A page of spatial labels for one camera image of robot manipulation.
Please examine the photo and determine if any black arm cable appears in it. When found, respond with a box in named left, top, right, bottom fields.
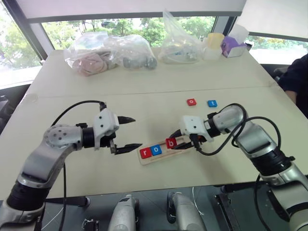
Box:
left=194, top=103, right=282, bottom=231
left=51, top=100, right=107, bottom=231

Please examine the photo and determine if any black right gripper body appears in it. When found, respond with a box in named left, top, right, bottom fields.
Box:
left=189, top=134, right=207, bottom=148

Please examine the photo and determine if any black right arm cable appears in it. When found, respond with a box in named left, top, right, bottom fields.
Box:
left=194, top=103, right=282, bottom=231

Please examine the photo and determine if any silver robot leg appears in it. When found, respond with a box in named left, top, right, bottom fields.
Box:
left=167, top=191, right=207, bottom=231
left=107, top=193, right=141, bottom=231

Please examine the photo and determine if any red letter block b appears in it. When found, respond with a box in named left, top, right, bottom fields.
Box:
left=165, top=137, right=178, bottom=150

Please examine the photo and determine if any person in dark clothing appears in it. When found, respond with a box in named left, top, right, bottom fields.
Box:
left=274, top=53, right=308, bottom=114

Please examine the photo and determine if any purple tissue box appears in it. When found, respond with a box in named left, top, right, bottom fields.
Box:
left=220, top=23, right=250, bottom=59

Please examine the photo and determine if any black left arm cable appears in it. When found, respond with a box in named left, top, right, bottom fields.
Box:
left=51, top=100, right=107, bottom=231

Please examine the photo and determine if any clear bag with pink items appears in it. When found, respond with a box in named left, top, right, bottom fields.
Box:
left=63, top=33, right=121, bottom=77

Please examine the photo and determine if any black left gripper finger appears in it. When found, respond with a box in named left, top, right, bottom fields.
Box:
left=115, top=143, right=143, bottom=155
left=117, top=115, right=136, bottom=125

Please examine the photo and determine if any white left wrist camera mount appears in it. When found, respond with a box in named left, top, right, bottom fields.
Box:
left=92, top=108, right=120, bottom=151

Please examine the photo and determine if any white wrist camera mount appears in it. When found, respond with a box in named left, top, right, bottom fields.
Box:
left=92, top=108, right=120, bottom=151
left=179, top=115, right=214, bottom=143

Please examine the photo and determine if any yellow and white cup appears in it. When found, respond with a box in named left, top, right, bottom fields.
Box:
left=201, top=32, right=225, bottom=61

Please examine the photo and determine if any wooden letter tray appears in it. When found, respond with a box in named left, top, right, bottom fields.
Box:
left=139, top=135, right=191, bottom=166

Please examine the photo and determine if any thin white wire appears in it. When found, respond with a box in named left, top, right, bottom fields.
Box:
left=192, top=186, right=205, bottom=217

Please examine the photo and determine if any tall clear plastic bag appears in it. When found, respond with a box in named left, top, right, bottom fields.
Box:
left=157, top=9, right=205, bottom=64

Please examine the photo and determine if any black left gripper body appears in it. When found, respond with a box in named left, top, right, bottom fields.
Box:
left=99, top=131, right=119, bottom=154

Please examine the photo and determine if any clear bag with grey items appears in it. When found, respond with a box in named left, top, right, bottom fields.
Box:
left=105, top=34, right=158, bottom=72

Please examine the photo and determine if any black table frame bracket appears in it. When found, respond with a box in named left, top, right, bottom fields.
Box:
left=213, top=184, right=244, bottom=231

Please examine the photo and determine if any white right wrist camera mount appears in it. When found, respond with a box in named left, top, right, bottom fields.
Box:
left=179, top=115, right=214, bottom=143

